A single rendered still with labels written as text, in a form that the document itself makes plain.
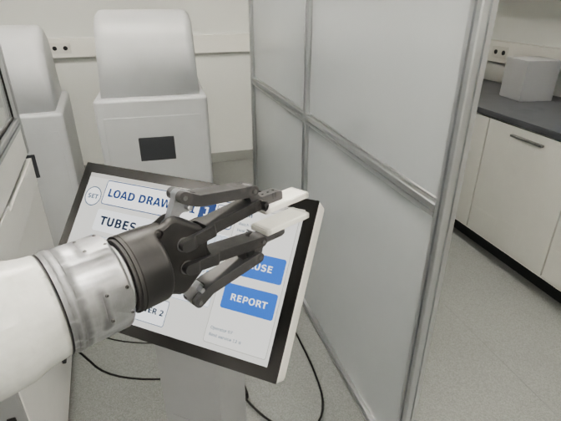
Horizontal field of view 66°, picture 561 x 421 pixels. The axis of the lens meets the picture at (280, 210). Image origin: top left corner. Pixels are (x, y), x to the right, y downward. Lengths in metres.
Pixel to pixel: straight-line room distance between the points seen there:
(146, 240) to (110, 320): 0.07
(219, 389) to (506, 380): 1.53
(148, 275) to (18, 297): 0.10
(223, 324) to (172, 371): 0.32
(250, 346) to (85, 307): 0.43
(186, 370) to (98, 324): 0.66
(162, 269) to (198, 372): 0.63
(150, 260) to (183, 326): 0.42
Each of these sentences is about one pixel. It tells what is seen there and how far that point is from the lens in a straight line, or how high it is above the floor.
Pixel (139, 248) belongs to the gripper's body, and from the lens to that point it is 0.40.
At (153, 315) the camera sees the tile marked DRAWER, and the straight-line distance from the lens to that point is 0.84.
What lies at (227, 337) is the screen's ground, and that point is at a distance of 0.77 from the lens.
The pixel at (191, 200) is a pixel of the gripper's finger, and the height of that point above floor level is 1.34.
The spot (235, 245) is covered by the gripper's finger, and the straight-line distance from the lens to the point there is 0.48.
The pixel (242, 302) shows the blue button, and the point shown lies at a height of 1.05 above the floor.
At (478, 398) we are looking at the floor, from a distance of 2.15.
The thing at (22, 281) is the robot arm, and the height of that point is 1.33.
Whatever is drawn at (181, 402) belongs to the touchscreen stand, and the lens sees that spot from 1.13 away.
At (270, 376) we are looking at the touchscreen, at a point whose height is 0.97.
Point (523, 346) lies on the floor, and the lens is 2.49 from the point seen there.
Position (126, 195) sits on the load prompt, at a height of 1.16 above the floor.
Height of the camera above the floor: 1.52
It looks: 26 degrees down
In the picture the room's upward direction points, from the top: straight up
